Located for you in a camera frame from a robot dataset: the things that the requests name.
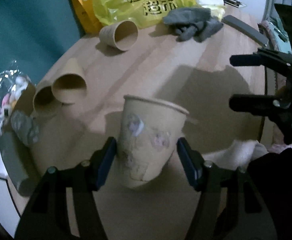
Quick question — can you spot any patterned paper cup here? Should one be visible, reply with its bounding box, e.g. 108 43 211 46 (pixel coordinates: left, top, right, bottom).
117 95 189 189

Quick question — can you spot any brown paper cup lying behind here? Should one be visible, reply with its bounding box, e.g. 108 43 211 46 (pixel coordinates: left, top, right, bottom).
33 80 62 117

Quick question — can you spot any brown paper cup lying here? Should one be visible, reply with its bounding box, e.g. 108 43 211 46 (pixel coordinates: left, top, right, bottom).
33 80 62 117
52 58 87 104

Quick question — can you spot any brown paper cup lying front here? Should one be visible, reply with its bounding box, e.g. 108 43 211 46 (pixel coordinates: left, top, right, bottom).
52 58 87 104

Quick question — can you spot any plain brown paper cup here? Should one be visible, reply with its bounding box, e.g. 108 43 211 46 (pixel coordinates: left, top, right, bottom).
99 21 138 51

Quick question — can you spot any black remote control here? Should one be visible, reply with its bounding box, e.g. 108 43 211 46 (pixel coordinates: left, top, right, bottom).
222 15 269 47

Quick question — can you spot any grey knitted glove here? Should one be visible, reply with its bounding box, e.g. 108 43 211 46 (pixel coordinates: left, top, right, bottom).
162 7 224 42

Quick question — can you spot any clear bag of sweets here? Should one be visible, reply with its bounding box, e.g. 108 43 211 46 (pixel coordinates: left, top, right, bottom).
0 61 33 136

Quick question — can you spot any yellow plastic shopping bag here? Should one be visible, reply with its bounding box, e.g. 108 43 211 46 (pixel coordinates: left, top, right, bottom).
92 0 224 29

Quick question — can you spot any teal curtain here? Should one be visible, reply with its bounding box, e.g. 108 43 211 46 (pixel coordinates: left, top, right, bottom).
0 0 85 83

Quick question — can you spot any orange cardboard box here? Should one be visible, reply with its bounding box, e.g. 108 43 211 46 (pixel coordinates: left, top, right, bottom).
71 0 102 35

